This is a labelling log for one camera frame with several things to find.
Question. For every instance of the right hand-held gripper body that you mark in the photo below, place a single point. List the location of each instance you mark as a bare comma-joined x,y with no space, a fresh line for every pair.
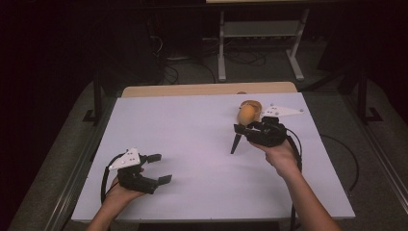
267,133

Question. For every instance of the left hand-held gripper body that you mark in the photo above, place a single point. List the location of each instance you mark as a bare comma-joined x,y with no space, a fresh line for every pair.
136,183

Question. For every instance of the tan brush holder cup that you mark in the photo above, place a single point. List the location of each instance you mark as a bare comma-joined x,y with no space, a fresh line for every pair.
251,102

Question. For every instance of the person's left hand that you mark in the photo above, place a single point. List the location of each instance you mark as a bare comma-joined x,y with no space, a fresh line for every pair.
120,195

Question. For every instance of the person's right hand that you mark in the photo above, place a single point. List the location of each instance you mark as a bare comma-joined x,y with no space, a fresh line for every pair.
280,159

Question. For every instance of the wooden table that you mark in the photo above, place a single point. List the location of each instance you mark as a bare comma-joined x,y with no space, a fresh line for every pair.
208,89

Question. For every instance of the black metal stand leg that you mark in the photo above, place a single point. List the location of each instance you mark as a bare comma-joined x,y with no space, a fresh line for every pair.
363,96
97,102

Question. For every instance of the white metal stand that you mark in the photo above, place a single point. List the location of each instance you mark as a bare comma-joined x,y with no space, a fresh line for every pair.
256,29

